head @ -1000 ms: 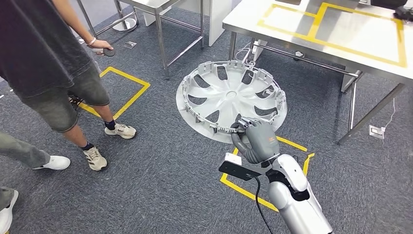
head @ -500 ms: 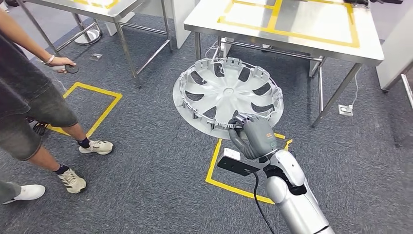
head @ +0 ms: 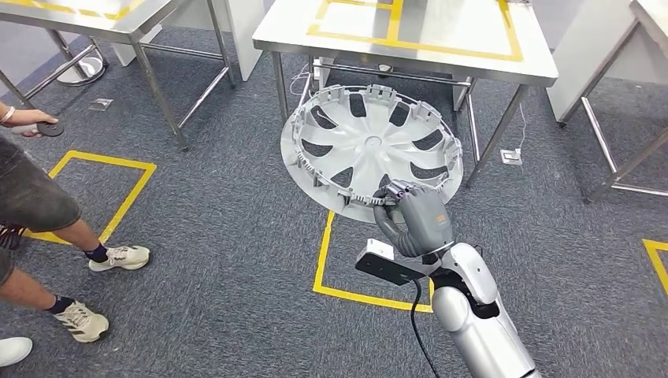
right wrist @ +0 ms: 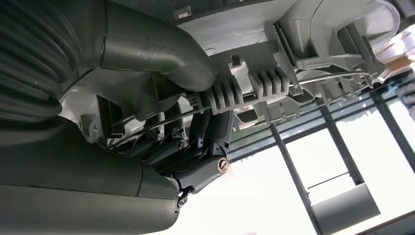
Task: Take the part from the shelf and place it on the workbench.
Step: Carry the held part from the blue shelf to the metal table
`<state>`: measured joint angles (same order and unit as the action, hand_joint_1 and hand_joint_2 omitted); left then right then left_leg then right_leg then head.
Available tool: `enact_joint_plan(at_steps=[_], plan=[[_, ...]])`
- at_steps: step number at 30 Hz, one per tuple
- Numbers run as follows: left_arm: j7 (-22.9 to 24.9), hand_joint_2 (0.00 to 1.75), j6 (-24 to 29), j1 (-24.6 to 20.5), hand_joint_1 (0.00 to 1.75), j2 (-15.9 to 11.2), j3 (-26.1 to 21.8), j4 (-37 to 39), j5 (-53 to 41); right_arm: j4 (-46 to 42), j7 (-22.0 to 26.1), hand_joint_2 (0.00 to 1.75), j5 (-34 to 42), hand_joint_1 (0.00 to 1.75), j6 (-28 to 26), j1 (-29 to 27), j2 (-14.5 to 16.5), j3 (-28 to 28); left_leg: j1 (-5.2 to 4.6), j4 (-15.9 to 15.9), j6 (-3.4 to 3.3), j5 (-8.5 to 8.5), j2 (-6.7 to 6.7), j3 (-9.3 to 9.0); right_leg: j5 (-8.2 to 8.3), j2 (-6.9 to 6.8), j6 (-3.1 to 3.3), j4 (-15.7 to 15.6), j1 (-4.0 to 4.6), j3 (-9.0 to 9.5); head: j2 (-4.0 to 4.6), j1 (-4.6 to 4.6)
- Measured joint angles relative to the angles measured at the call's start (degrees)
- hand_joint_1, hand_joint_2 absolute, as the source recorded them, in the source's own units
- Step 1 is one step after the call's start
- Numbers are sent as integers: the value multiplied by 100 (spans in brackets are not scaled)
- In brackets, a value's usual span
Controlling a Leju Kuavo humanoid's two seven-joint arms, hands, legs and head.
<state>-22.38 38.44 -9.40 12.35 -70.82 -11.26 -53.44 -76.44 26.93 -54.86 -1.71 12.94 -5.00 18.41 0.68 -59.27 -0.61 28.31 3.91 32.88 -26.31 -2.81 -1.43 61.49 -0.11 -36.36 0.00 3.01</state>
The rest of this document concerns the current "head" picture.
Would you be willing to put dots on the person's hand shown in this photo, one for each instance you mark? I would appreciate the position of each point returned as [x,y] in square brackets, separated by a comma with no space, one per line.
[26,119]

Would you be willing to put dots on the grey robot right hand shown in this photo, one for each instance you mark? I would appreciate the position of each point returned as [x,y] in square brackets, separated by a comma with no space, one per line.
[425,224]

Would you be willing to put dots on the black round disc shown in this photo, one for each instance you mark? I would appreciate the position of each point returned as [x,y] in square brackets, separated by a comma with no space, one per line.
[52,130]

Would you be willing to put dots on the silver wheel hubcap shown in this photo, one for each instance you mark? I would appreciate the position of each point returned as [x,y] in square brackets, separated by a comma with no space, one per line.
[373,143]

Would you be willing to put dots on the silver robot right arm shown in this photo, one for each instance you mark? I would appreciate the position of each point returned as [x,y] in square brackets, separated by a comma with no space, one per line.
[480,334]

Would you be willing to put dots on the steel workbench table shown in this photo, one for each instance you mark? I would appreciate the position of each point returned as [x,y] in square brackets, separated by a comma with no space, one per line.
[284,34]

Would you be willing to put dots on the metal floor plate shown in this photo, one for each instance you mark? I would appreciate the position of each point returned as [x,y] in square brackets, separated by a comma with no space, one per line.
[100,104]

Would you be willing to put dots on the round metal stand base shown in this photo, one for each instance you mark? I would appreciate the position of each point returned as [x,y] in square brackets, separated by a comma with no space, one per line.
[91,65]

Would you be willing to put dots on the yellow floor tape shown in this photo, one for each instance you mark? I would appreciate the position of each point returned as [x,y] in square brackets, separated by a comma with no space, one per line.
[104,159]
[653,261]
[321,261]

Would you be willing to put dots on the white floor socket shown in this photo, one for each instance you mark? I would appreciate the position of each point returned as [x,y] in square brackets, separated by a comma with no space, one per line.
[511,156]

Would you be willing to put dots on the yellow table tape outline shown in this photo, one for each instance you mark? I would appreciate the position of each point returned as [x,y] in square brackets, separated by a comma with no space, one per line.
[78,11]
[417,46]

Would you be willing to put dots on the white cabinet panel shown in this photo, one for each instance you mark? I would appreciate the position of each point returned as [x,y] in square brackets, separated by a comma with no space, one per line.
[245,31]
[584,57]

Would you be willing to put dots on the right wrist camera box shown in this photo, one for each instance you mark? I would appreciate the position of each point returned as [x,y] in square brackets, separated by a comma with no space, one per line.
[386,266]

